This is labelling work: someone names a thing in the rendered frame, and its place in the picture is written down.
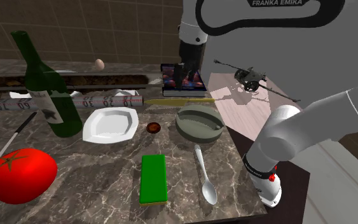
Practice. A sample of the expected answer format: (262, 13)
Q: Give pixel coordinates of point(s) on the dark toy cannon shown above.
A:
(248, 79)

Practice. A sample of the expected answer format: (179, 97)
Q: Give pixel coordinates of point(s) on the yellow knife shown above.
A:
(172, 101)

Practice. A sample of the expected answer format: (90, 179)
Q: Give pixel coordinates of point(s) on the white plate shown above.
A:
(110, 125)

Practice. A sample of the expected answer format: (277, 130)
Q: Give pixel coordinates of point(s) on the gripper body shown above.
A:
(191, 52)

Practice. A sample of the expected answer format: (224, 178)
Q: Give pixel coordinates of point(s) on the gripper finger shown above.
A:
(193, 71)
(178, 74)

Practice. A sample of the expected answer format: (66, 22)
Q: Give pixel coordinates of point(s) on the white measuring roll with numbers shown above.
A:
(104, 101)

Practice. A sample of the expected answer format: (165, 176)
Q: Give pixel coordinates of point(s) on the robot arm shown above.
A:
(290, 62)

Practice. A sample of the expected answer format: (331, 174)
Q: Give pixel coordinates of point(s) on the green wine bottle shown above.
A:
(39, 80)

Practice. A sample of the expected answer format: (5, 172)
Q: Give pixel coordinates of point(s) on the silver spoon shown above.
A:
(209, 190)

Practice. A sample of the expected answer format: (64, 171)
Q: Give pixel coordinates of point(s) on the red tomato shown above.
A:
(23, 180)

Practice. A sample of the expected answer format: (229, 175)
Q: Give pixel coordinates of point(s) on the grey-green bowl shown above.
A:
(197, 131)

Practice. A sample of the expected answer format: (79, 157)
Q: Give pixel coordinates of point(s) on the small brown round dish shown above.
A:
(153, 127)

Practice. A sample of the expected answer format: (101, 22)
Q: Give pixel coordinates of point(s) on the dark colourful book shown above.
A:
(197, 90)

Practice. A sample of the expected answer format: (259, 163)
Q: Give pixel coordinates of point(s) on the green sponge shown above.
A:
(153, 178)

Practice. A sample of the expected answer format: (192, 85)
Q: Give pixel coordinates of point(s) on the beige egg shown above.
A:
(99, 64)

